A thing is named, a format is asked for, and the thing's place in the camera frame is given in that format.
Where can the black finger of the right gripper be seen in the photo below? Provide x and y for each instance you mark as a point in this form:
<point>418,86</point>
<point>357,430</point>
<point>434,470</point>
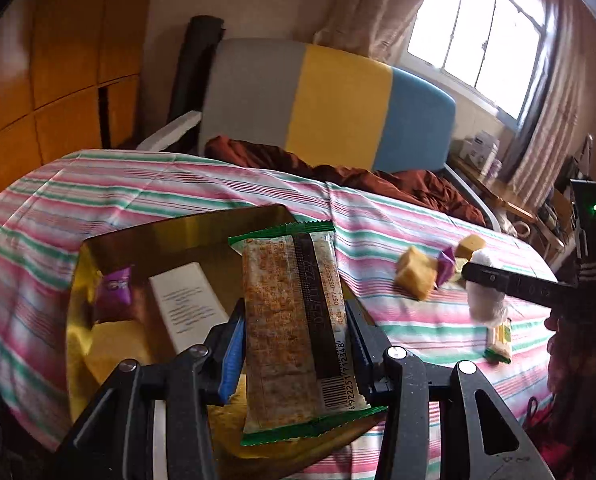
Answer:
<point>548,294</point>

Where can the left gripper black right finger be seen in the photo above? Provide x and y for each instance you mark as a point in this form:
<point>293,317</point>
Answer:
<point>368,344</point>

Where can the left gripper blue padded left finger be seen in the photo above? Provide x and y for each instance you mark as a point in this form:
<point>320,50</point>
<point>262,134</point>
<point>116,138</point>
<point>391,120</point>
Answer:
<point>231,352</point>

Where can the white plastic ball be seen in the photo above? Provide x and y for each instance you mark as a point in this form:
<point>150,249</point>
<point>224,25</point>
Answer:
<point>486,305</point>

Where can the green edged cracker packet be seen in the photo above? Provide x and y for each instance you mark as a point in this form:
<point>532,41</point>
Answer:
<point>300,380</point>

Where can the small cracker packet on bed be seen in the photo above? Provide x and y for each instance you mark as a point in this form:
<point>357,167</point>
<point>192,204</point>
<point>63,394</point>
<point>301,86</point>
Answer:
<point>498,347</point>

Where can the yellow mesh snack bag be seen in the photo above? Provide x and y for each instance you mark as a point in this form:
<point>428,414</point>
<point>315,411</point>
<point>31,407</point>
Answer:
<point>226,423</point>

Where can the white printed carton box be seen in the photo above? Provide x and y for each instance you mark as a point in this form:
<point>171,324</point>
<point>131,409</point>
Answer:
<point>188,306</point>

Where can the yellow sponge on bed right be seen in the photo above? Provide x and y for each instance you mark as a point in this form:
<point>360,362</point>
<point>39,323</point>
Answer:
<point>468,246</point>

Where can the yellow sponge on bed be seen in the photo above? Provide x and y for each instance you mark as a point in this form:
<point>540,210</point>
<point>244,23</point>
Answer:
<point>468,246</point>
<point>416,273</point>

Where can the yellow sponge on bed left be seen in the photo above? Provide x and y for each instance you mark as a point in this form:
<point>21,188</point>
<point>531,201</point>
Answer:
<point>416,273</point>

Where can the striped bed sheet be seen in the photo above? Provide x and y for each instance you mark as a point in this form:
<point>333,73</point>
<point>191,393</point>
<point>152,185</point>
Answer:
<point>46,215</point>

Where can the purple snack packet on bed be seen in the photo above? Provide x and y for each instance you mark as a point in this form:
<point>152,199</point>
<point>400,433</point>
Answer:
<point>446,264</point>

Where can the wooden nightstand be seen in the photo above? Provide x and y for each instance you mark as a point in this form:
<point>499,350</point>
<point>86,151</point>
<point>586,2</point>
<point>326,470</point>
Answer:
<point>495,192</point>

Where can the gold cardboard box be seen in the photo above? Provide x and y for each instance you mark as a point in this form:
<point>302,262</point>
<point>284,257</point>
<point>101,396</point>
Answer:
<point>213,346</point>

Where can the yellow sponge in box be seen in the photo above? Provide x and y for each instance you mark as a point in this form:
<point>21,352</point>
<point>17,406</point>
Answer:
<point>113,342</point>

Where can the purple snack packet in box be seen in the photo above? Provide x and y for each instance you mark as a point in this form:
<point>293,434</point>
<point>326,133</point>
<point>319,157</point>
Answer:
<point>113,297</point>

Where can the rust brown blanket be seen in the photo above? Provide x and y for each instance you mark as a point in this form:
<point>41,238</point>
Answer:
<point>422,188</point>

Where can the white box on nightstand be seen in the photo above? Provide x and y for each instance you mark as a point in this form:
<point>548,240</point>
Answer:
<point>480,151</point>

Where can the white styrofoam piece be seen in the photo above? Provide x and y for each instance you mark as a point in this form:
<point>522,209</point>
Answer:
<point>170,133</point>

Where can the grey yellow blue headboard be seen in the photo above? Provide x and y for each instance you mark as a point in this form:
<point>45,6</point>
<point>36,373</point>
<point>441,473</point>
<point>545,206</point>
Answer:
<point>328,107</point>

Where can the black rolled mat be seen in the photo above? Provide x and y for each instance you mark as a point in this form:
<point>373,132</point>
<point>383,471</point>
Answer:
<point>202,36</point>

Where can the window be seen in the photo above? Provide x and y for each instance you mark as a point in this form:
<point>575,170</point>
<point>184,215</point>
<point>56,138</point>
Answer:
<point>494,51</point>

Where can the beige patterned curtain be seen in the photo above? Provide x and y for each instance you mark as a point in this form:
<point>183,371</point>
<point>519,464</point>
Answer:
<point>371,28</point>

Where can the wooden wardrobe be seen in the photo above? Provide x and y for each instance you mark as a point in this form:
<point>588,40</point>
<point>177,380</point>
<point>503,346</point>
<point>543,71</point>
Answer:
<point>70,72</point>

